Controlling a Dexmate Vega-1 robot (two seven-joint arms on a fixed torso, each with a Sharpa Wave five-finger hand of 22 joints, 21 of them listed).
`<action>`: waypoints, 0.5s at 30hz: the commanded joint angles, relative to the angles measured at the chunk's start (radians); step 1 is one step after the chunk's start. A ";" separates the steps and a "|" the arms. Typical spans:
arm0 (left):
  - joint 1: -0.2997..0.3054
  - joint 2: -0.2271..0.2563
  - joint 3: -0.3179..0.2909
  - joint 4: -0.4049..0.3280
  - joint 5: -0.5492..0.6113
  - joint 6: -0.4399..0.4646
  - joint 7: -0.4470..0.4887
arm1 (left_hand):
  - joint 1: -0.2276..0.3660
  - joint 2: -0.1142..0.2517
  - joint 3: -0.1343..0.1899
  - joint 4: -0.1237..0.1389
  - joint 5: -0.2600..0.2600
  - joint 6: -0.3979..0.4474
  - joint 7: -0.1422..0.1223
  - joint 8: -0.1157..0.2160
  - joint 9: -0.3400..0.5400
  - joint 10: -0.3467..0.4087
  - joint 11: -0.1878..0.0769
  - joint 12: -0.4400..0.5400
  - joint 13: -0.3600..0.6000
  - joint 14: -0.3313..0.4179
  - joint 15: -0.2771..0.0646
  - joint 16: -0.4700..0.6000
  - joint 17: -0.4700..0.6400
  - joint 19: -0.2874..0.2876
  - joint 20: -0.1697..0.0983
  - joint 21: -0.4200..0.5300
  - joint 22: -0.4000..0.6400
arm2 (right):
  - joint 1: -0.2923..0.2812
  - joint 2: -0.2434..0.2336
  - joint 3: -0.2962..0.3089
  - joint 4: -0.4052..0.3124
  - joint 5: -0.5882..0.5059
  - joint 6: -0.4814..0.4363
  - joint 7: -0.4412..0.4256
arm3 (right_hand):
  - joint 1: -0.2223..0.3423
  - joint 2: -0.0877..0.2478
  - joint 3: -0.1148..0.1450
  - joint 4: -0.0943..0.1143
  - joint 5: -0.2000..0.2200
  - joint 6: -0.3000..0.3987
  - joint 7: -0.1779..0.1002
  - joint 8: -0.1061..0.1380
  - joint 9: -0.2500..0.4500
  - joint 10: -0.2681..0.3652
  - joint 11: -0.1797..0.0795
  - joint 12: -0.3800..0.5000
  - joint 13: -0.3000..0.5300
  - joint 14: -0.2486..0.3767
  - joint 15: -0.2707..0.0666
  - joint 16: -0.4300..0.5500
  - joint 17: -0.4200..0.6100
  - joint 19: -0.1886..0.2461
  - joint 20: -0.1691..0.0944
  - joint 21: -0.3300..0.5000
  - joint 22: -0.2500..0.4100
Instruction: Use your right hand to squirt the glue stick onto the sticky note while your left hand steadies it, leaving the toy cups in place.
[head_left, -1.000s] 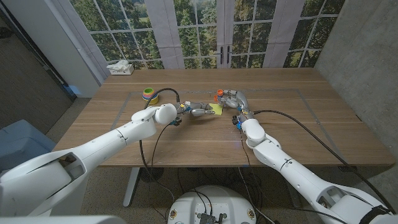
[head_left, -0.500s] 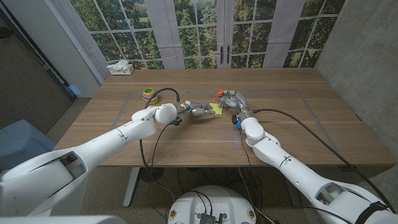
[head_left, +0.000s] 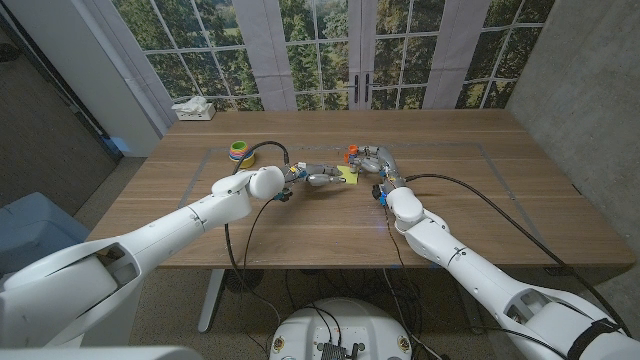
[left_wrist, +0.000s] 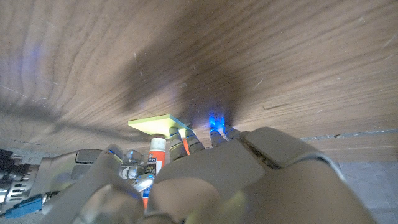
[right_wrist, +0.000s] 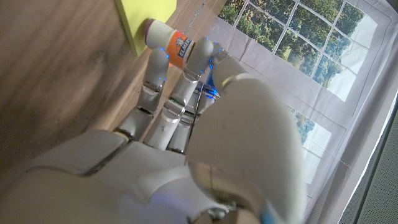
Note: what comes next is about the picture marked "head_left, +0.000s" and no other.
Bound white table leg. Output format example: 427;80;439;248
197;268;226;334

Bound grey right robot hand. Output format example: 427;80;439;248
349;145;406;189

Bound black round floor fan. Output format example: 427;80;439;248
223;268;265;294

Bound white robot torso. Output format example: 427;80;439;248
268;297;414;360

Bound yellow sticky note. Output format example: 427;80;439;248
336;164;360;186

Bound blue storage bin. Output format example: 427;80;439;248
0;192;91;261

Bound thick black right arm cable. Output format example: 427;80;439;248
404;173;634;339

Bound thin black right wrist wire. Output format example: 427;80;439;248
382;203;569;359

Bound white tissue box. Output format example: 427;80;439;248
171;96;217;122

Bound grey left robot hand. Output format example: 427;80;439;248
284;161;347;188

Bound rainbow stacked toy cups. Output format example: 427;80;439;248
228;140;256;170

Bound thin black left wrist wire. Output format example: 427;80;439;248
242;197;277;281

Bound white robot head edge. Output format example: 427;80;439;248
0;345;204;360

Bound white floor cable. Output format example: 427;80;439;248
382;268;444;360

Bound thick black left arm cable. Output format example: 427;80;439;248
223;140;291;326

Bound thin black wrist wire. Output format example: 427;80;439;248
242;197;277;281
382;203;569;359

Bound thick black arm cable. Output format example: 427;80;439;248
223;140;291;326
404;173;634;339

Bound printed window backdrop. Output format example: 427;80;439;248
110;0;556;112

